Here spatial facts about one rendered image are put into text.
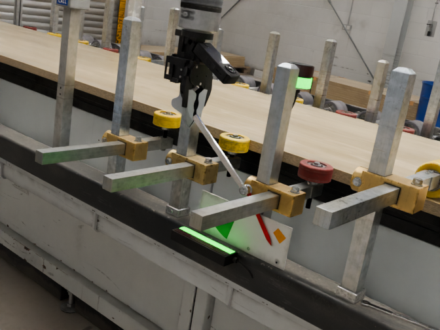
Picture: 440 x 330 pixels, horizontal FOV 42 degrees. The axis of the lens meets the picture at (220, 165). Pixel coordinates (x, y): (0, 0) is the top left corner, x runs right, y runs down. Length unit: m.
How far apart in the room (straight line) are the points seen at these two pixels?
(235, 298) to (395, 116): 0.60
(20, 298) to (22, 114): 0.72
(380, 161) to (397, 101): 0.12
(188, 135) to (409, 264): 0.59
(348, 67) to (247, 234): 8.32
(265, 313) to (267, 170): 0.34
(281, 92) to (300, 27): 8.91
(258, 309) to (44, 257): 1.21
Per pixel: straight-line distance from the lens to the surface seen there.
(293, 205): 1.25
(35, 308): 2.41
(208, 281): 1.49
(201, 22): 1.26
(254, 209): 1.19
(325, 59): 2.44
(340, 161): 1.49
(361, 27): 9.51
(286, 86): 1.23
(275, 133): 1.25
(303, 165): 1.36
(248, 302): 1.42
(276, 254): 1.29
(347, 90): 8.05
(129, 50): 1.56
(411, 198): 1.12
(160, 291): 1.97
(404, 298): 1.43
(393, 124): 1.12
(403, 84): 1.11
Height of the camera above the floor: 1.24
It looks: 16 degrees down
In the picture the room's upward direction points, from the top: 9 degrees clockwise
